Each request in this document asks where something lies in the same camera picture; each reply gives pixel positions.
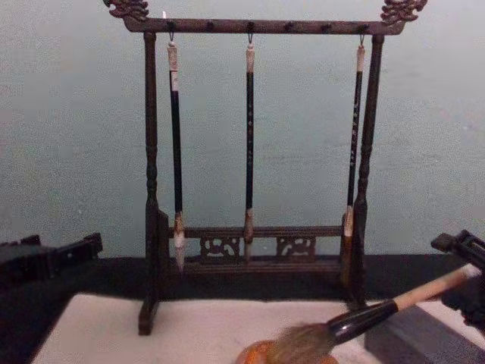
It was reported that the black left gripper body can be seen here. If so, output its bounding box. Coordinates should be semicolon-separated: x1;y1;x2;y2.
0;241;52;292

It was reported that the large brush with pale handle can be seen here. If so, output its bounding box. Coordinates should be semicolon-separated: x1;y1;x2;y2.
269;264;482;364

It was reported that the black table cloth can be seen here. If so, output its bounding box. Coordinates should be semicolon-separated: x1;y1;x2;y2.
0;253;485;364

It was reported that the grey rectangular block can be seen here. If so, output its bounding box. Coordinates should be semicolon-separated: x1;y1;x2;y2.
365;304;485;364

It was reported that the white felt mat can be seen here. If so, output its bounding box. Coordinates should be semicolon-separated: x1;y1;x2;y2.
31;293;485;364

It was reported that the dark carved wooden brush rack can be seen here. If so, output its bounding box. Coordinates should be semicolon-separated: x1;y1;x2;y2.
102;0;429;337

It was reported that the hanging brush with white tip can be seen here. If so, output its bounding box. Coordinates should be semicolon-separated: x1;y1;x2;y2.
166;31;187;275

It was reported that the hanging brush with amber tip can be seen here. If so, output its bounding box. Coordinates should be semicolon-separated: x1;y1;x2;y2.
339;33;368;286

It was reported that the hanging brush with brown tip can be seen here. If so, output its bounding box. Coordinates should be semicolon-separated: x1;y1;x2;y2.
243;31;256;265

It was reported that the orange-brown round dish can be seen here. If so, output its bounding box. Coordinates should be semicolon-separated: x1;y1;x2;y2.
236;340;339;364

